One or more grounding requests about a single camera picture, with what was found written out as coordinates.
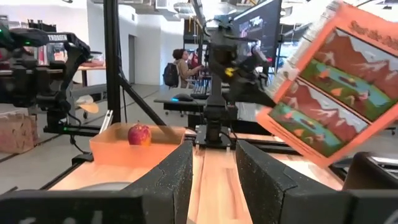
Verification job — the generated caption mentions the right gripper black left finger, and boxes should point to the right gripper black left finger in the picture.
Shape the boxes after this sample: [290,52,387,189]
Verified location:
[0,140,194,224]

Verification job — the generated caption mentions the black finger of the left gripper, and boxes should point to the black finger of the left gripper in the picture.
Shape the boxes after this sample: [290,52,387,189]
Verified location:
[231,83,277,109]

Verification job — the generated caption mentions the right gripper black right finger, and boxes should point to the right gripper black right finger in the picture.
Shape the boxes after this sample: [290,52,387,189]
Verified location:
[235,139,398,224]

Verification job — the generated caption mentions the red apple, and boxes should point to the red apple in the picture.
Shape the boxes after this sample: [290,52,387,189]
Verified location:
[127,123,152,146]

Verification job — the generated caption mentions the orange cereal box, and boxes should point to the orange cereal box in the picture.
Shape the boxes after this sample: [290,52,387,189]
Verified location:
[255,0,398,169]

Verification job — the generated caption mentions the large dark display screen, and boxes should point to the large dark display screen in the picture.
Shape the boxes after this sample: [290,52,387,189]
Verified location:
[231,0,283,60]

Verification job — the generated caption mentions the grey round plate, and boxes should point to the grey round plate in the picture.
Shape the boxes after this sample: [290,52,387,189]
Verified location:
[76,181,133,191]

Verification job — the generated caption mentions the orange translucent plastic bin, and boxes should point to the orange translucent plastic bin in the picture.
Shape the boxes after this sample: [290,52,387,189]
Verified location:
[89,121,187,169]

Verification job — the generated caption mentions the person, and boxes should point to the person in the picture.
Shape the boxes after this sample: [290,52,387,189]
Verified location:
[172,48,205,90]

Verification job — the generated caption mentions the black computer mouse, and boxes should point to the black computer mouse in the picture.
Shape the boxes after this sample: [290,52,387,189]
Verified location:
[171,93,195,103]

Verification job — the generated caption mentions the person's dark backpack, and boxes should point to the person's dark backpack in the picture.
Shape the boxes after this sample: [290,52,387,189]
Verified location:
[162,62,180,88]

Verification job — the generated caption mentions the black desk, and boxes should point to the black desk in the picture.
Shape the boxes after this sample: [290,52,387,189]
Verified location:
[154,98,208,114]

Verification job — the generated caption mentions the stool with tan seat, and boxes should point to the stool with tan seat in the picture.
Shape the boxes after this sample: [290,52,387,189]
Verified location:
[76,95,100,121]

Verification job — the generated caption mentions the wooden top background table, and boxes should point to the wooden top background table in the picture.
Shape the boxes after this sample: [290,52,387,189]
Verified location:
[76,60,107,88]

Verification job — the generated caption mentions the black frame corner bracket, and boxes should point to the black frame corner bracket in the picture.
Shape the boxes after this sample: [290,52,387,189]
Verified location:
[71,152,95,166]

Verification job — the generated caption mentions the silver aluminium rail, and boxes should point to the silver aluminium rail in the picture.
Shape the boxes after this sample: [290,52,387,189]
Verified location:
[98,109,114,134]

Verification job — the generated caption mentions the black diagonal frame brace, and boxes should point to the black diagonal frame brace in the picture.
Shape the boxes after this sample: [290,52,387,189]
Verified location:
[117,73,167,127]

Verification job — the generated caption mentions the black vertical frame post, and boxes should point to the black vertical frame post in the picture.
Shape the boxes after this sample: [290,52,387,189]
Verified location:
[103,0,122,124]

